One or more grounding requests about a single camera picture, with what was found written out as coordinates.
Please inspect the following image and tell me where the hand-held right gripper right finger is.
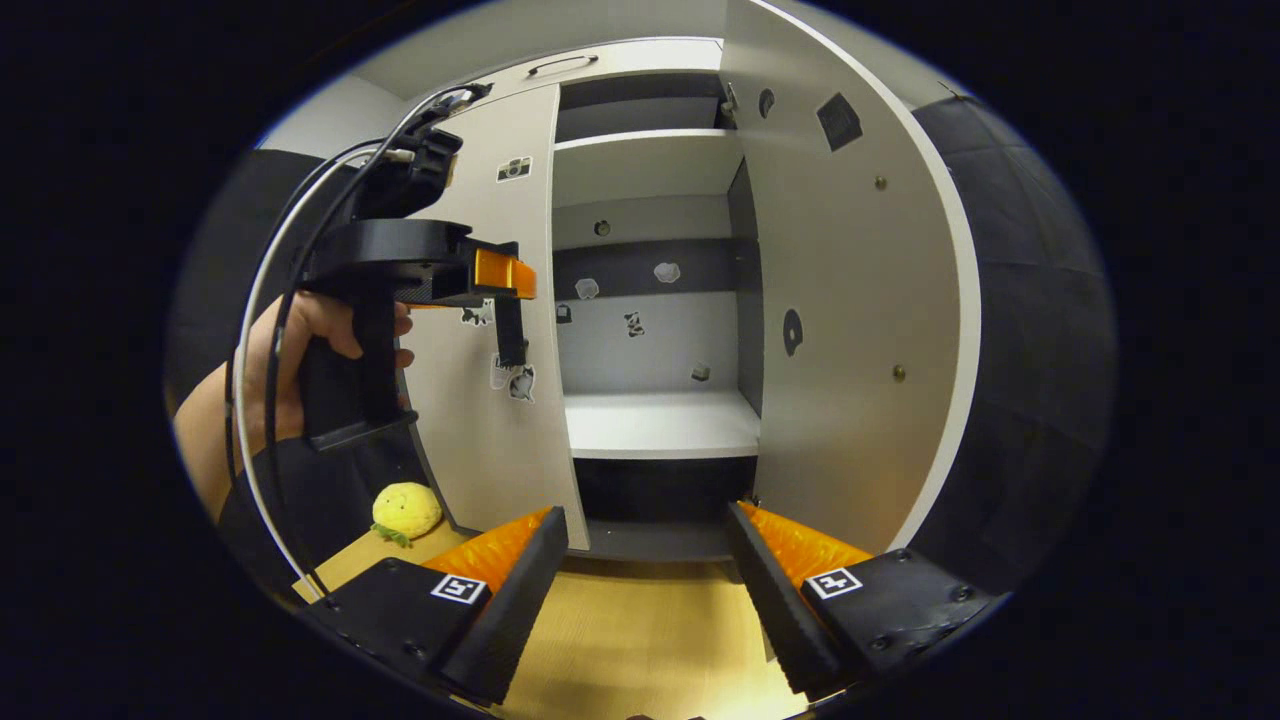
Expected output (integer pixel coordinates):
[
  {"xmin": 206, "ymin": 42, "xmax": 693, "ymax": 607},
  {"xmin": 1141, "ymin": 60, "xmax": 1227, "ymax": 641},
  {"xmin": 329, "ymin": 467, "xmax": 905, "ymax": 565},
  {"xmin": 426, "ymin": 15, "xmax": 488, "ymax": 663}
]
[{"xmin": 726, "ymin": 502, "xmax": 1001, "ymax": 701}]

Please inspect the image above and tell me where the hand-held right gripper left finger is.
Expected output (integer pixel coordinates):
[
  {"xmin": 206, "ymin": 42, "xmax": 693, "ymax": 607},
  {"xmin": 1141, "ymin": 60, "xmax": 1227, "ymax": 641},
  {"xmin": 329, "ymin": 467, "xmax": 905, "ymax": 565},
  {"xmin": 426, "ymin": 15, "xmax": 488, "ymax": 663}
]
[{"xmin": 300, "ymin": 506, "xmax": 569, "ymax": 706}]

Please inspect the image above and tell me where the grey cabinet door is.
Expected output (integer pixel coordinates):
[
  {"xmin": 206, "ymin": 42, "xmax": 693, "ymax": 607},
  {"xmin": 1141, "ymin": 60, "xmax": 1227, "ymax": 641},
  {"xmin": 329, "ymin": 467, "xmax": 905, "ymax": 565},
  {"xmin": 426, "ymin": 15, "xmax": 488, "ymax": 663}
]
[
  {"xmin": 400, "ymin": 83, "xmax": 591, "ymax": 551},
  {"xmin": 720, "ymin": 0, "xmax": 983, "ymax": 556}
]

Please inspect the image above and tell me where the grey double-door shoe cabinet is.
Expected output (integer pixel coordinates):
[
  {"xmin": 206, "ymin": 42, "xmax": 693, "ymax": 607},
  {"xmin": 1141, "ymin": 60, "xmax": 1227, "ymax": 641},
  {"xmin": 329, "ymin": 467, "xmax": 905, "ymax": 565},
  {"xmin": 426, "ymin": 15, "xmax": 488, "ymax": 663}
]
[{"xmin": 405, "ymin": 37, "xmax": 761, "ymax": 561}]

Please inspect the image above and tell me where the yellow plush toy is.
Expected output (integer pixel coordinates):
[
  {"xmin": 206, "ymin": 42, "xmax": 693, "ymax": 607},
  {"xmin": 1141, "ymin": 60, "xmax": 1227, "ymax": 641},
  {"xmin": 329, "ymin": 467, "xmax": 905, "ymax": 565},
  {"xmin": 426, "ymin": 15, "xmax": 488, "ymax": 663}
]
[{"xmin": 372, "ymin": 482, "xmax": 444, "ymax": 548}]

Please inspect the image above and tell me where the black door handle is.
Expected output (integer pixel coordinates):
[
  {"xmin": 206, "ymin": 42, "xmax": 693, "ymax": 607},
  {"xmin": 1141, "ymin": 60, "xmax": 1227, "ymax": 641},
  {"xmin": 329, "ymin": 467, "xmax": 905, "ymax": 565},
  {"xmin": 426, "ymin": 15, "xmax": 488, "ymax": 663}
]
[{"xmin": 495, "ymin": 297, "xmax": 529, "ymax": 368}]

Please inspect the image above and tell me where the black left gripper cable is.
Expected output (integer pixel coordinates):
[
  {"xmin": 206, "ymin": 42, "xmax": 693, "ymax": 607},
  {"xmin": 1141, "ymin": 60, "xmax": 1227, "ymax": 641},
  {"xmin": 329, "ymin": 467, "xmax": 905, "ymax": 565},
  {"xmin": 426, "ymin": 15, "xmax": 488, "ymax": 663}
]
[{"xmin": 262, "ymin": 85, "xmax": 491, "ymax": 601}]

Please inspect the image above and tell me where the white left gripper cable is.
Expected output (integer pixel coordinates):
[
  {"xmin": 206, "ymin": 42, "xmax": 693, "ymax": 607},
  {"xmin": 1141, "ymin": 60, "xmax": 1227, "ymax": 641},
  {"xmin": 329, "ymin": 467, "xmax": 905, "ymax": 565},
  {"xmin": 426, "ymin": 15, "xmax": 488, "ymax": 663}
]
[{"xmin": 232, "ymin": 145, "xmax": 416, "ymax": 591}]

